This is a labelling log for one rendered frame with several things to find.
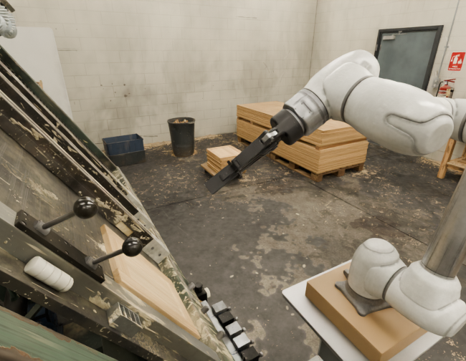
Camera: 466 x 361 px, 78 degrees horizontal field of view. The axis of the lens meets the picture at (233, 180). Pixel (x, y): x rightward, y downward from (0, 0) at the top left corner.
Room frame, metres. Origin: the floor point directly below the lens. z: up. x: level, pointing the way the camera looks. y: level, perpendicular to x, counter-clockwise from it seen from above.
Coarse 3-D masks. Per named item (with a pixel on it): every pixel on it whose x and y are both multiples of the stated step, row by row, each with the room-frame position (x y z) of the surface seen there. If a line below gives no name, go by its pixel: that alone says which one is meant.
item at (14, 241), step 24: (0, 216) 0.38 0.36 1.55; (0, 240) 0.38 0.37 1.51; (24, 240) 0.39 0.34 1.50; (72, 288) 0.41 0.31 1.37; (96, 288) 0.43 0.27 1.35; (120, 288) 0.49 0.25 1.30; (144, 312) 0.48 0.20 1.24; (168, 336) 0.50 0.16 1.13; (192, 336) 0.57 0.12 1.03; (192, 360) 0.53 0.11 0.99; (216, 360) 0.56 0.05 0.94
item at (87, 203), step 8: (80, 200) 0.41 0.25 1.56; (88, 200) 0.41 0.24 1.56; (80, 208) 0.40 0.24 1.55; (88, 208) 0.40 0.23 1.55; (96, 208) 0.42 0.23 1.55; (64, 216) 0.42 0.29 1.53; (72, 216) 0.42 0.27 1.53; (80, 216) 0.40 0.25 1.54; (88, 216) 0.40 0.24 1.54; (40, 224) 0.42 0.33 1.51; (48, 224) 0.42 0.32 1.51; (48, 232) 0.42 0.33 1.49
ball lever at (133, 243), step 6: (126, 240) 0.45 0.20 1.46; (132, 240) 0.45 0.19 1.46; (138, 240) 0.45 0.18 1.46; (126, 246) 0.43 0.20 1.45; (132, 246) 0.43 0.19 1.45; (138, 246) 0.44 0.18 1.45; (114, 252) 0.45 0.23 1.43; (120, 252) 0.45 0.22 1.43; (126, 252) 0.43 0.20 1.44; (132, 252) 0.43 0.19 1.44; (138, 252) 0.44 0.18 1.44; (90, 258) 0.45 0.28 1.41; (102, 258) 0.45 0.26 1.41; (108, 258) 0.45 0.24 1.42; (90, 264) 0.45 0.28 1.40; (96, 264) 0.45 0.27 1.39
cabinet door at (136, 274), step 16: (112, 240) 0.77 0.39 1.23; (128, 256) 0.77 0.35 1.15; (112, 272) 0.61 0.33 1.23; (128, 272) 0.65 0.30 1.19; (144, 272) 0.77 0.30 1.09; (160, 272) 0.91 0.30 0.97; (128, 288) 0.58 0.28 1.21; (144, 288) 0.65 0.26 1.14; (160, 288) 0.76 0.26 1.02; (160, 304) 0.64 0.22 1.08; (176, 304) 0.76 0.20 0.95; (176, 320) 0.64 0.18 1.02
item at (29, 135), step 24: (0, 96) 0.86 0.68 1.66; (0, 120) 0.85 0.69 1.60; (24, 120) 0.88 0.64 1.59; (24, 144) 0.88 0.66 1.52; (48, 144) 0.91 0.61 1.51; (48, 168) 0.90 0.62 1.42; (72, 168) 0.93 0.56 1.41; (96, 192) 0.96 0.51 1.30; (120, 216) 0.99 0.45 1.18; (144, 240) 1.03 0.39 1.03
